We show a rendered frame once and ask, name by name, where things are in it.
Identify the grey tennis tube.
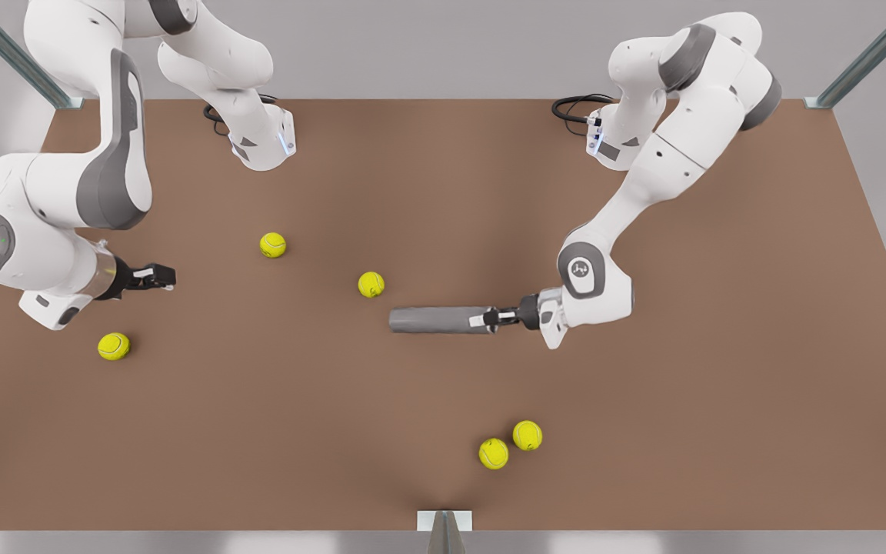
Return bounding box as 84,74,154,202
388,306,495,335

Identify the silver frame post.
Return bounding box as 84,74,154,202
0,0,85,110
804,0,886,110
417,510,473,554

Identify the black cable loop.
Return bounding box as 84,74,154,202
203,94,279,138
551,94,616,138

